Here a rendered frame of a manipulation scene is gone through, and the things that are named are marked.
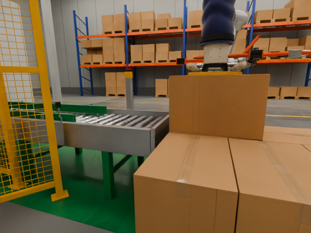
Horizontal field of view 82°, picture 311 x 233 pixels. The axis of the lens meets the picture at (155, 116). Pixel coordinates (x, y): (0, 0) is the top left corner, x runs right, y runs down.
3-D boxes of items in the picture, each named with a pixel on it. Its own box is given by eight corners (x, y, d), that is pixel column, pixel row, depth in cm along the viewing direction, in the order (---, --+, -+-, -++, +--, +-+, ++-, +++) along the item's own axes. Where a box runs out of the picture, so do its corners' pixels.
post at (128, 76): (127, 154, 223) (124, 71, 202) (130, 152, 229) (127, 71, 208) (133, 155, 221) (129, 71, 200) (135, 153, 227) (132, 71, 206)
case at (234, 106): (168, 131, 131) (169, 75, 122) (180, 119, 168) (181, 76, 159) (262, 140, 111) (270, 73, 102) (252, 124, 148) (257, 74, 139)
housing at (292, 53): (288, 57, 112) (289, 50, 111) (284, 58, 118) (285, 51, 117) (301, 57, 109) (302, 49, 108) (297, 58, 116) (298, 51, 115)
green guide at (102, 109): (2, 107, 240) (0, 101, 238) (10, 106, 250) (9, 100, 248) (105, 113, 191) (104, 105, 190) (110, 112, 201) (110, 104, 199)
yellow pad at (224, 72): (188, 75, 124) (188, 68, 123) (190, 75, 133) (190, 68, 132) (242, 74, 112) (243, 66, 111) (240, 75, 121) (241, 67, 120)
